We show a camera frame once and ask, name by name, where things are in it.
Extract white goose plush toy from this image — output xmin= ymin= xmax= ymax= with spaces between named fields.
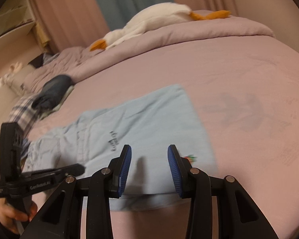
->
xmin=90 ymin=2 xmax=232 ymax=52

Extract white shelf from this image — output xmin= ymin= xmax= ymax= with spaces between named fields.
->
xmin=0 ymin=0 xmax=38 ymax=43

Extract light blue strawberry print pants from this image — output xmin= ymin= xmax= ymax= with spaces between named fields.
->
xmin=24 ymin=84 xmax=217 ymax=212

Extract person's left hand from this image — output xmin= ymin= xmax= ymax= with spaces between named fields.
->
xmin=0 ymin=199 xmax=38 ymax=234

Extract small white plush toy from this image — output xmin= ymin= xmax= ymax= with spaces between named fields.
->
xmin=0 ymin=62 xmax=23 ymax=92

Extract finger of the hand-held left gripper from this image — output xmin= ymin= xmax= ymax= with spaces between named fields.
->
xmin=55 ymin=164 xmax=86 ymax=180
xmin=0 ymin=122 xmax=25 ymax=180

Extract checked cloth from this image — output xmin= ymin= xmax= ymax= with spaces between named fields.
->
xmin=42 ymin=52 xmax=60 ymax=65

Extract bed with pink sheet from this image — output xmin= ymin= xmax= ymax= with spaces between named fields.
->
xmin=0 ymin=37 xmax=299 ymax=239

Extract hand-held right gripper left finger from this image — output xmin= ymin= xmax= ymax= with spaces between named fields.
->
xmin=27 ymin=144 xmax=132 ymax=239

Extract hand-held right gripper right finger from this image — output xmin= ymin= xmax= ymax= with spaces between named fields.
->
xmin=167 ymin=144 xmax=279 ymax=239

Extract mauve quilt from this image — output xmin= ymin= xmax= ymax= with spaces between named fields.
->
xmin=22 ymin=10 xmax=276 ymax=97

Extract yellow pleated cloth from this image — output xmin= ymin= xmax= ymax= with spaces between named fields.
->
xmin=35 ymin=21 xmax=51 ymax=48

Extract dark garment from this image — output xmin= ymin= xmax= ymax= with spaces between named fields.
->
xmin=27 ymin=53 xmax=46 ymax=70

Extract folded dark blue jeans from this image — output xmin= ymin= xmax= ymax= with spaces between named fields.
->
xmin=31 ymin=75 xmax=74 ymax=110

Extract plaid pillow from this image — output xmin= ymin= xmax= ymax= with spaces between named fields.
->
xmin=0 ymin=93 xmax=44 ymax=177

